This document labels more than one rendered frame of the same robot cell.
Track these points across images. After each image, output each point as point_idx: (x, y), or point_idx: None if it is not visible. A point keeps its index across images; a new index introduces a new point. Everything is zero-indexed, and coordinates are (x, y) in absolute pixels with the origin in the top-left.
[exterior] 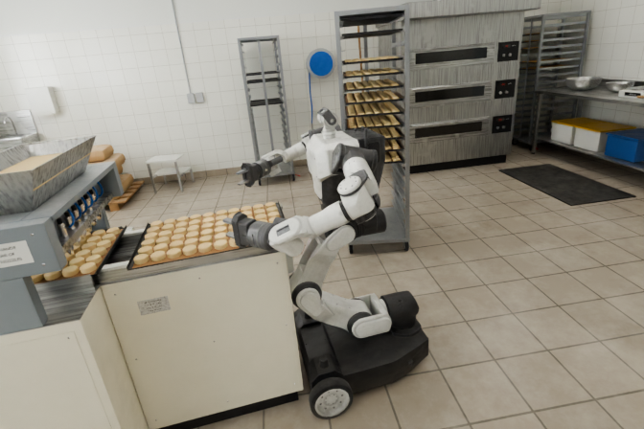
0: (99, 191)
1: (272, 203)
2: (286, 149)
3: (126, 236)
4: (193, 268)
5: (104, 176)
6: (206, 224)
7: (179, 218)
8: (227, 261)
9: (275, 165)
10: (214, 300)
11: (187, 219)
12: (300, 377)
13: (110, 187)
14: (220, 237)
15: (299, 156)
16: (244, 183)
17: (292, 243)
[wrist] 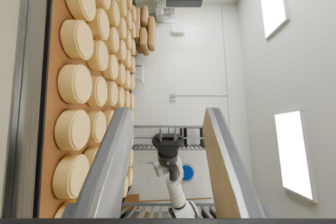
0: None
1: (131, 181)
2: (180, 183)
3: None
4: None
5: None
6: (124, 73)
7: (134, 43)
8: (11, 93)
9: (167, 171)
10: None
11: (131, 52)
12: None
13: None
14: (96, 89)
15: (170, 198)
16: (160, 136)
17: None
